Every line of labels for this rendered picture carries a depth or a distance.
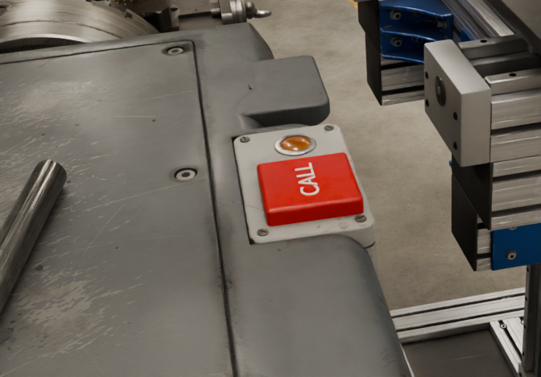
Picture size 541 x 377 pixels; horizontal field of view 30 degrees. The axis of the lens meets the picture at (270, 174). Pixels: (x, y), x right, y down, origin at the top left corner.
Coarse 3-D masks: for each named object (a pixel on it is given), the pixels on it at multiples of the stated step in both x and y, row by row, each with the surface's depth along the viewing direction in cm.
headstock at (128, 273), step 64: (0, 64) 86; (64, 64) 85; (128, 64) 84; (192, 64) 83; (0, 128) 76; (64, 128) 75; (128, 128) 74; (192, 128) 73; (256, 128) 74; (0, 192) 68; (64, 192) 67; (128, 192) 67; (192, 192) 66; (64, 256) 61; (128, 256) 60; (192, 256) 60; (256, 256) 59; (320, 256) 59; (0, 320) 56; (64, 320) 56; (128, 320) 55; (192, 320) 55; (256, 320) 54; (320, 320) 54; (384, 320) 55
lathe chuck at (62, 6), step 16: (0, 0) 106; (16, 0) 104; (32, 0) 104; (48, 0) 104; (64, 0) 104; (80, 0) 105; (0, 16) 101; (16, 16) 100; (32, 16) 100; (48, 16) 100; (64, 16) 101; (80, 16) 101; (96, 16) 103; (112, 16) 105; (128, 16) 108; (112, 32) 101; (128, 32) 103; (144, 32) 106
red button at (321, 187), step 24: (264, 168) 65; (288, 168) 65; (312, 168) 65; (336, 168) 64; (264, 192) 63; (288, 192) 63; (312, 192) 62; (336, 192) 62; (360, 192) 62; (288, 216) 61; (312, 216) 61; (336, 216) 62
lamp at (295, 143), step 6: (288, 138) 70; (294, 138) 70; (300, 138) 70; (306, 138) 70; (282, 144) 70; (288, 144) 69; (294, 144) 69; (300, 144) 69; (306, 144) 69; (288, 150) 69; (294, 150) 69
